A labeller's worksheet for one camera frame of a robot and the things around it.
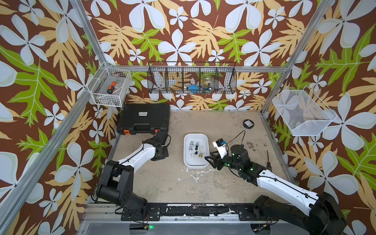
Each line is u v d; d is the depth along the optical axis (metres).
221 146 0.68
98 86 0.82
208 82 0.94
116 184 0.44
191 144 0.98
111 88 0.80
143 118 1.07
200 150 0.96
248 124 1.11
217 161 0.69
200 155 0.93
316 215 0.39
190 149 0.96
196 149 0.98
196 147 0.96
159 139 0.72
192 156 0.93
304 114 0.81
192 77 0.97
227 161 0.68
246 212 0.73
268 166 0.89
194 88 0.95
